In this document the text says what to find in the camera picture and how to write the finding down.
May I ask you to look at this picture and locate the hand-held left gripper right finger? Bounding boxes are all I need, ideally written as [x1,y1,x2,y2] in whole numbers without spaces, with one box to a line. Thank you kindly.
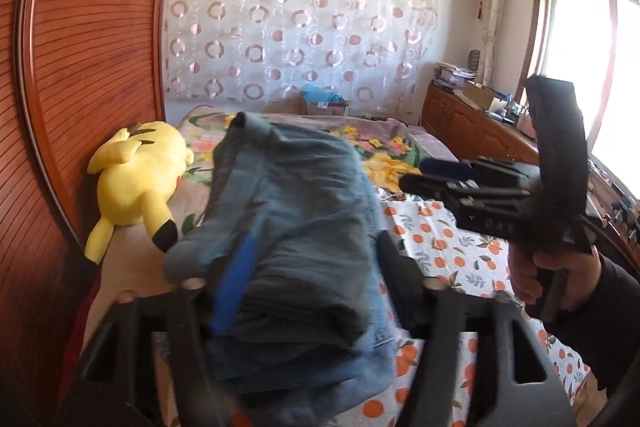
[375,232,578,427]

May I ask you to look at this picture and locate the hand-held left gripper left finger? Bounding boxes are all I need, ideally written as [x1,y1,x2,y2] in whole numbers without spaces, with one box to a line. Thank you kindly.
[52,234,258,427]

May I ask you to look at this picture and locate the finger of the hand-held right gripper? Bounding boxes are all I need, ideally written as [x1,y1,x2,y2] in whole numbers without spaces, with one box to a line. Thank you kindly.
[419,158,476,180]
[398,173,466,202]

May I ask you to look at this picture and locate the grey-blue sweater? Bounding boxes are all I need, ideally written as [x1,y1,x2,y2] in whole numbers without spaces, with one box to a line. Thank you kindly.
[164,111,386,353]

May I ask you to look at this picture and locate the person's right forearm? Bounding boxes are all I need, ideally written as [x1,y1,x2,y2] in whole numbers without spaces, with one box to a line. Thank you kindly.
[555,252,640,403]

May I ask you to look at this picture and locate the person's right hand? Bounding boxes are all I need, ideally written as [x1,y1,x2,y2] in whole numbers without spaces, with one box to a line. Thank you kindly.
[507,242,603,320]

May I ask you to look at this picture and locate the long wooden cabinet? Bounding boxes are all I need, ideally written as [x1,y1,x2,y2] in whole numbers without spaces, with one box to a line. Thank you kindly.
[421,84,640,248]

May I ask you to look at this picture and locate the floral blanket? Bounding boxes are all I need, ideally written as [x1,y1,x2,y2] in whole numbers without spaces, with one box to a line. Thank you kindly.
[82,107,458,348]

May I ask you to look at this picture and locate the orange fruit print sheet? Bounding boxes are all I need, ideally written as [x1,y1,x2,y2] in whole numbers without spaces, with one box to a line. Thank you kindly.
[360,187,591,427]

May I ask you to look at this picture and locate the open cardboard box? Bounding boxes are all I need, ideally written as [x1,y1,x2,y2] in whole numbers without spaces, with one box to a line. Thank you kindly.
[462,82,498,110]

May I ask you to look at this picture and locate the stack of papers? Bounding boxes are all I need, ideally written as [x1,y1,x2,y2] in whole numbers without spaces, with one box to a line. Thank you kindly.
[432,63,476,88]

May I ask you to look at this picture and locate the blue jeans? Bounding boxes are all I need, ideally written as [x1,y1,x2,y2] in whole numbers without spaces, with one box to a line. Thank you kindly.
[207,187,401,405]

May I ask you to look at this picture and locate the small cardboard box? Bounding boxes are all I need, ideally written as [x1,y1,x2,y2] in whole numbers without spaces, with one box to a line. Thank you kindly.
[306,99,352,118]

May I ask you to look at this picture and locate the yellow plush toy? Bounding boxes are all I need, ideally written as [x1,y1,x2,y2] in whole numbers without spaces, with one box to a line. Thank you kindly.
[84,121,196,264]

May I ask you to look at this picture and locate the window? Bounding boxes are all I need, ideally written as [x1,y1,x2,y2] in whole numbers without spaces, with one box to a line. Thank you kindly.
[520,0,640,208]

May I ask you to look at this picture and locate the white window curtain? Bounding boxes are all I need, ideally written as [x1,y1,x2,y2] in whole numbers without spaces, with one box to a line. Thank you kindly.
[475,0,508,82]

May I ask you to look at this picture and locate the circle-patterned sheer curtain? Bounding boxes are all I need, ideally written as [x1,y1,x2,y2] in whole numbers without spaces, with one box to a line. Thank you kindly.
[162,0,441,128]

